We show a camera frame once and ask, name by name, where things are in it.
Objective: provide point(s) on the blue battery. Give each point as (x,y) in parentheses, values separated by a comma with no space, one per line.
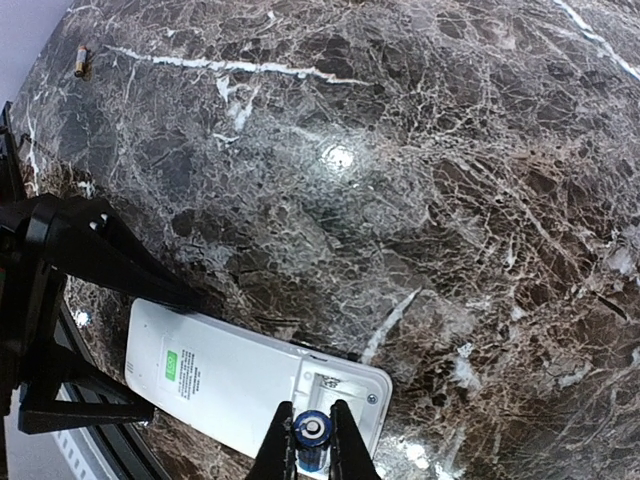
(312,431)

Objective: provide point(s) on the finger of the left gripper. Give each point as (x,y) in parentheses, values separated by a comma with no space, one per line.
(42,412)
(87,239)

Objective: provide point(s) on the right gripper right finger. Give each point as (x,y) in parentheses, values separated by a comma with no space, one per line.
(349,457)

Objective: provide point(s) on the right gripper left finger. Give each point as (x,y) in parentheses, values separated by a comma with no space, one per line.
(276,458)

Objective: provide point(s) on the black front table rail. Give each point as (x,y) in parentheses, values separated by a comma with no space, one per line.
(13,191)

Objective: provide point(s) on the white slotted cable duct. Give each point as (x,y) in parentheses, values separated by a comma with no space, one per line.
(72,455)

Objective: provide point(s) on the white remote control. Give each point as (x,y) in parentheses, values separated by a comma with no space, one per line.
(226,381)

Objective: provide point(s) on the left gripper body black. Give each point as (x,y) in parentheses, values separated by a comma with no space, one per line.
(29,291)

